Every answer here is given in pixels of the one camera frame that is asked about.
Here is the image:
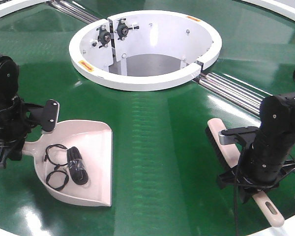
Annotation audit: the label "black bearing right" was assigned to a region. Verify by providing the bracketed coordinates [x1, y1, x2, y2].
[114, 18, 140, 40]

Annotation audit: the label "chrome roller bars right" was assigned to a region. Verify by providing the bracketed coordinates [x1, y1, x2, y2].
[193, 72, 271, 116]

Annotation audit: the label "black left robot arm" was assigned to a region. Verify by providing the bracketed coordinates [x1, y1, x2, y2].
[0, 54, 59, 169]

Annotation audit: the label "thin black wire coils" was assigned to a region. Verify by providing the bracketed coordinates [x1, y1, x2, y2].
[43, 144, 70, 191]

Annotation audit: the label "beige hand brush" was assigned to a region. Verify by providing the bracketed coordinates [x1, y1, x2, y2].
[207, 118, 285, 228]

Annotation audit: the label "white outer conveyor rim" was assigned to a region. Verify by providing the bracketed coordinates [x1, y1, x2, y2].
[0, 0, 295, 21]

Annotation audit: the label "beige plastic dustpan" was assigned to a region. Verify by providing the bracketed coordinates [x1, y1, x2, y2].
[22, 119, 113, 207]

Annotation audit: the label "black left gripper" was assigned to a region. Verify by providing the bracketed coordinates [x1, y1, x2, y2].
[0, 95, 59, 169]

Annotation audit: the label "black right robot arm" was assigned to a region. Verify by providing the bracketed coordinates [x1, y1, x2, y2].
[217, 92, 295, 203]

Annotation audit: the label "black bearing left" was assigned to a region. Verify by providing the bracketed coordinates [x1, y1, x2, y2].
[96, 25, 111, 48]

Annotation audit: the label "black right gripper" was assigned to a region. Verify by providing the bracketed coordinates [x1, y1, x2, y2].
[217, 145, 295, 204]

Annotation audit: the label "black camera cable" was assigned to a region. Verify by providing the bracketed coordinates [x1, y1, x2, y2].
[233, 137, 246, 236]

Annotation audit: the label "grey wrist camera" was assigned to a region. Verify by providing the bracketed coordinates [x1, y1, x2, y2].
[218, 126, 259, 146]

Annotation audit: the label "black bearing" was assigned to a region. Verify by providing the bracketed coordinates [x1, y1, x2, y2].
[114, 18, 140, 40]
[96, 25, 111, 48]

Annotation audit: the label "white inner conveyor ring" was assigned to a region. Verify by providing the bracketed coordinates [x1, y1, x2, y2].
[68, 10, 222, 92]

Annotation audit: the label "chrome roller bars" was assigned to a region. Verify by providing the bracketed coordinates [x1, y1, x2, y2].
[49, 0, 100, 24]
[193, 72, 271, 116]

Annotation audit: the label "chrome roller bars left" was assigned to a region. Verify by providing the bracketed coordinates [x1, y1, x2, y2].
[49, 0, 100, 24]

